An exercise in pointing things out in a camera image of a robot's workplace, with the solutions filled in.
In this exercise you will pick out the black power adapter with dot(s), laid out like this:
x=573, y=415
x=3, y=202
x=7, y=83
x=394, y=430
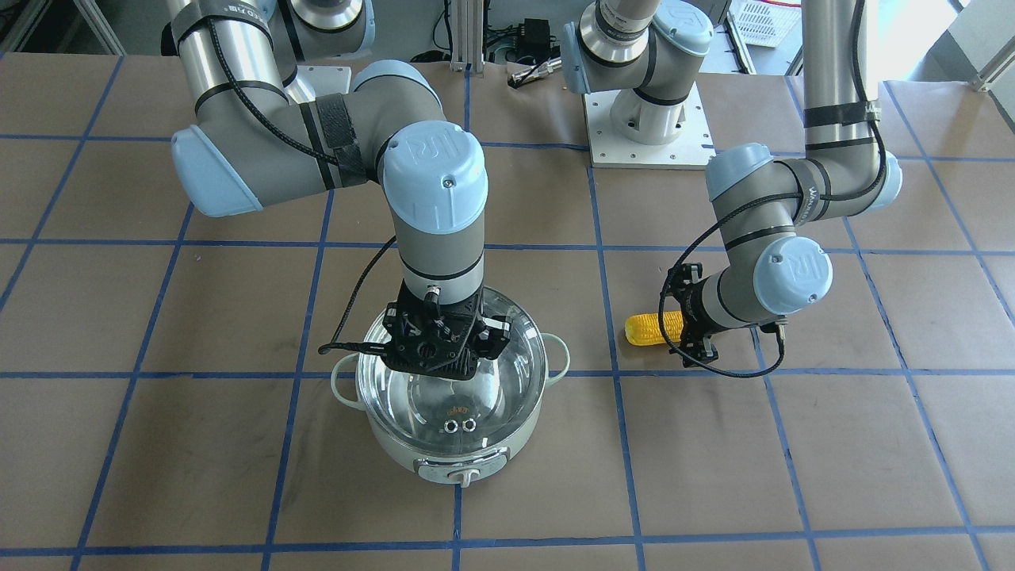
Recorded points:
x=534, y=35

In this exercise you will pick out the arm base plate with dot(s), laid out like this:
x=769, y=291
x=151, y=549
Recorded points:
x=630, y=133
x=311, y=82

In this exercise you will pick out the pale green cooking pot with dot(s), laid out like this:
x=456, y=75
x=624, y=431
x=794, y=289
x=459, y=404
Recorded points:
x=467, y=469

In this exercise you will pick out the yellow corn cob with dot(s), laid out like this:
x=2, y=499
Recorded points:
x=644, y=330

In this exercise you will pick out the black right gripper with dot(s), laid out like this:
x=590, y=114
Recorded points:
x=495, y=336

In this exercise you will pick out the white plastic basket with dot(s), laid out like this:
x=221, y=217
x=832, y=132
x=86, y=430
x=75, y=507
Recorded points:
x=766, y=23

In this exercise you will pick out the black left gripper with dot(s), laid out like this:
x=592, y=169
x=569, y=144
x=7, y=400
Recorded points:
x=698, y=312

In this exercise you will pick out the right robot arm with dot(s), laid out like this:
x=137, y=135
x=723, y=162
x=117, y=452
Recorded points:
x=255, y=145

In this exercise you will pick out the glass pot lid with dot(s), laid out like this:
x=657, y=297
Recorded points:
x=452, y=418

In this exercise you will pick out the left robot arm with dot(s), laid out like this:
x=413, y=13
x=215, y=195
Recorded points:
x=650, y=52

